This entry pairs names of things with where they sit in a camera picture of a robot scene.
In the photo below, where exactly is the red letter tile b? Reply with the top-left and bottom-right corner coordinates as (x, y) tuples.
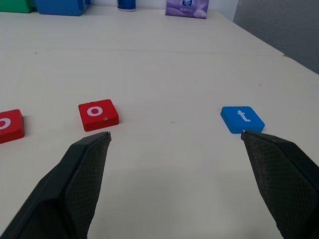
(0, 109), (25, 144)

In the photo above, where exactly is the red letter tile o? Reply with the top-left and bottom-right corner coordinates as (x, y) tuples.
(78, 99), (120, 132)

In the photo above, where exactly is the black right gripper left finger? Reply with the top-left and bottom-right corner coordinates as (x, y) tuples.
(0, 131), (112, 239)

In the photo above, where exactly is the green plastic bin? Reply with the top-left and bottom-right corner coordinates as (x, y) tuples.
(0, 0), (35, 13)

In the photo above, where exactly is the blue letter tile t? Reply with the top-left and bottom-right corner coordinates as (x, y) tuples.
(220, 106), (266, 134)

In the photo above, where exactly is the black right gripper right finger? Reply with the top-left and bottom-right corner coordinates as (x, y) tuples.
(240, 130), (319, 239)

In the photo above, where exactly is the blue plastic bin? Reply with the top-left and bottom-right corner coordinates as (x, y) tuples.
(33, 0), (92, 17)

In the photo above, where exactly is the purple tissue pack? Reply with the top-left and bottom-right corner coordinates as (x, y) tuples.
(164, 0), (209, 19)

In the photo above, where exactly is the blue drink can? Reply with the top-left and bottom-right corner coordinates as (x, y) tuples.
(117, 0), (137, 12)

